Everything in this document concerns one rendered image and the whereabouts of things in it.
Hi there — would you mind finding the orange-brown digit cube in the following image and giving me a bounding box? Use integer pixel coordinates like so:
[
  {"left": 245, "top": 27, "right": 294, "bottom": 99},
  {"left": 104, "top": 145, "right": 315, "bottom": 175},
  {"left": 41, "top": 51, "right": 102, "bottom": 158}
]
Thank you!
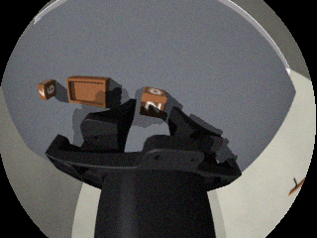
[
  {"left": 140, "top": 86, "right": 167, "bottom": 118},
  {"left": 38, "top": 79, "right": 56, "bottom": 100}
]

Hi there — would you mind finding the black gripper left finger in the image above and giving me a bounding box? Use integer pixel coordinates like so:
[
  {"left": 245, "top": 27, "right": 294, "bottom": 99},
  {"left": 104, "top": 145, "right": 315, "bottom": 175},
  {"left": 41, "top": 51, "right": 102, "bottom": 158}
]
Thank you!
[{"left": 80, "top": 98, "right": 137, "bottom": 153}]

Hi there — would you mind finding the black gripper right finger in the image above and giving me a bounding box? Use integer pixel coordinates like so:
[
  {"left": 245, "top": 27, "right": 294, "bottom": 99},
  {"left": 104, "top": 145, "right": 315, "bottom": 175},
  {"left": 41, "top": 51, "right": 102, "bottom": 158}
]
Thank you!
[{"left": 168, "top": 106, "right": 223, "bottom": 165}]

